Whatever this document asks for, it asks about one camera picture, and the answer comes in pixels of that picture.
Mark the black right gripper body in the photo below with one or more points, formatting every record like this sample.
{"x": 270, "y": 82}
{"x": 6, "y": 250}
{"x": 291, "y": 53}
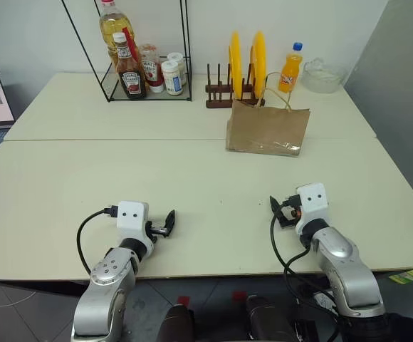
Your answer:
{"x": 291, "y": 210}

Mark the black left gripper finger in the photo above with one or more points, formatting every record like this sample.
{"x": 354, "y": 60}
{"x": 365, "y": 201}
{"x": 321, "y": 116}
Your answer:
{"x": 167, "y": 233}
{"x": 171, "y": 218}

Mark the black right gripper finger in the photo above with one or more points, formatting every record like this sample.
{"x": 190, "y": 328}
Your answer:
{"x": 281, "y": 221}
{"x": 275, "y": 204}

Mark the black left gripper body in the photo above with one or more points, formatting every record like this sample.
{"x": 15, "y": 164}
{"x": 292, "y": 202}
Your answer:
{"x": 154, "y": 229}

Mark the brown paper bag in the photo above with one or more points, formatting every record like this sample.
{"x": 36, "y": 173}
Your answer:
{"x": 267, "y": 128}

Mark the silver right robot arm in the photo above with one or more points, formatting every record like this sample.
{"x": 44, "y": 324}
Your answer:
{"x": 345, "y": 270}

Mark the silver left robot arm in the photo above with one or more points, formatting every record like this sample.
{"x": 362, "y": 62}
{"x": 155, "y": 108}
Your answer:
{"x": 103, "y": 285}

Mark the white sneaker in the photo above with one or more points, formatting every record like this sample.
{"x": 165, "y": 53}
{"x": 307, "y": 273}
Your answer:
{"x": 323, "y": 299}

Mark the dark rounded shape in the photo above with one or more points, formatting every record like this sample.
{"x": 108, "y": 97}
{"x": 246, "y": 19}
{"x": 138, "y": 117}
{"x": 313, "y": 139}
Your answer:
{"x": 267, "y": 320}
{"x": 174, "y": 324}

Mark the dark wooden plate rack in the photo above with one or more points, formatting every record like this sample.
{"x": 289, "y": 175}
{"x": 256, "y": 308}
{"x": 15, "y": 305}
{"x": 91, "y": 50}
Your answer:
{"x": 217, "y": 98}

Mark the orange soda bottle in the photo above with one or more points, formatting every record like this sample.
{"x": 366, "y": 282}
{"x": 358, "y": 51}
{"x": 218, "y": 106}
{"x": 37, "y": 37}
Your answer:
{"x": 289, "y": 73}

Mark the clear glass bowl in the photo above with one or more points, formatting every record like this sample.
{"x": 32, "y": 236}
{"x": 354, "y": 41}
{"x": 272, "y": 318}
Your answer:
{"x": 322, "y": 76}

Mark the green yellow package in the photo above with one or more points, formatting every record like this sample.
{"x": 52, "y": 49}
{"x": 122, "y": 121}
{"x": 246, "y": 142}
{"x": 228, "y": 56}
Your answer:
{"x": 411, "y": 276}

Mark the white spice jar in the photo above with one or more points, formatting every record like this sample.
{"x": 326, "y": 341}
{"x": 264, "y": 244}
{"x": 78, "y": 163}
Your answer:
{"x": 178, "y": 58}
{"x": 172, "y": 76}

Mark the yellow plate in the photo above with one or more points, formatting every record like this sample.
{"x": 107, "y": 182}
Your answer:
{"x": 235, "y": 64}
{"x": 259, "y": 60}

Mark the glass Heinz ketchup bottle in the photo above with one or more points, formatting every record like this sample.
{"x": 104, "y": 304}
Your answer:
{"x": 130, "y": 76}

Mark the red-label glass jar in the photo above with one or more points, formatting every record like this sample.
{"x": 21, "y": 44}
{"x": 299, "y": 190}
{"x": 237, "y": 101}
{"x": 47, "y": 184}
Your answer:
{"x": 151, "y": 71}

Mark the large cooking oil bottle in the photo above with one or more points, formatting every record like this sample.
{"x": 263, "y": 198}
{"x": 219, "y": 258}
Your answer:
{"x": 115, "y": 26}

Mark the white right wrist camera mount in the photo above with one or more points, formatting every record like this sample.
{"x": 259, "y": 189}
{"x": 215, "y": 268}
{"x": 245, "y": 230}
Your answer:
{"x": 313, "y": 204}

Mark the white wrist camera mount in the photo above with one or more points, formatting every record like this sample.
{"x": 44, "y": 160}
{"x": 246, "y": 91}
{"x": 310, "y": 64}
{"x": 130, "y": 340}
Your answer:
{"x": 131, "y": 221}
{"x": 313, "y": 204}

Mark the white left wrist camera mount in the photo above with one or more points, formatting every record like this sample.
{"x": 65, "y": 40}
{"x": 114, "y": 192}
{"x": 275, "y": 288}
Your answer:
{"x": 131, "y": 221}

